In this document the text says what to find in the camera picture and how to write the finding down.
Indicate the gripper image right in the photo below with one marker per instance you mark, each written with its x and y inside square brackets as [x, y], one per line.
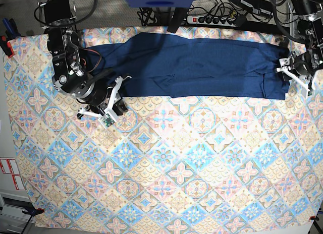
[298, 68]

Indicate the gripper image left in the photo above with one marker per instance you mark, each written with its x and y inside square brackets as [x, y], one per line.
[102, 101]

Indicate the blue long-sleeve T-shirt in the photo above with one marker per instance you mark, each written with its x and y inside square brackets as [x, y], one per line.
[170, 65]

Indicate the patterned tile tablecloth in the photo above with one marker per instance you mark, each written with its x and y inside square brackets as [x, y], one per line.
[198, 164]

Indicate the white power strip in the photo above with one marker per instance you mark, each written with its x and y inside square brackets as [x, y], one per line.
[210, 21]

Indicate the red white label stickers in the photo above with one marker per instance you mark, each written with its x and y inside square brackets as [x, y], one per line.
[10, 167]

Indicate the red black clamp left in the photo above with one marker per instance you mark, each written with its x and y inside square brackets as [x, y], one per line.
[6, 47]

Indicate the black clamp lower left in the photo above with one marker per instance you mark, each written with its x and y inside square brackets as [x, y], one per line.
[32, 211]

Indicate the blue clamp upper left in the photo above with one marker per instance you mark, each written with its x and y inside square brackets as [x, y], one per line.
[11, 28]

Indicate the black clamp lower right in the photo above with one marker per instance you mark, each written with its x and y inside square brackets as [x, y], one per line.
[314, 218]

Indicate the black center post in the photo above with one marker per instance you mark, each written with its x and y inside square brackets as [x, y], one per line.
[177, 19]

